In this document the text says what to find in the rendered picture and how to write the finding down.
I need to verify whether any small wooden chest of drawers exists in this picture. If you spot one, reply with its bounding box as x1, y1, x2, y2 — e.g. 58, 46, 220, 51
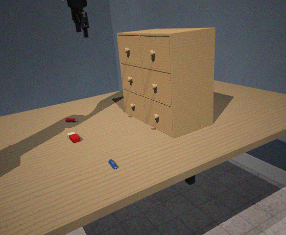
117, 27, 215, 138

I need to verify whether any red rectangular block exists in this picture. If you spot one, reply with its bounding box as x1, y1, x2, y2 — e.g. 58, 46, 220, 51
67, 132, 81, 143

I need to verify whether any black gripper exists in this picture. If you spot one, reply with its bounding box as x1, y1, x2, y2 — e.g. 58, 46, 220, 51
67, 0, 89, 38

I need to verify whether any blue aaa battery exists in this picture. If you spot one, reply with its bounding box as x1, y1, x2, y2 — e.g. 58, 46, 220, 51
108, 159, 117, 169

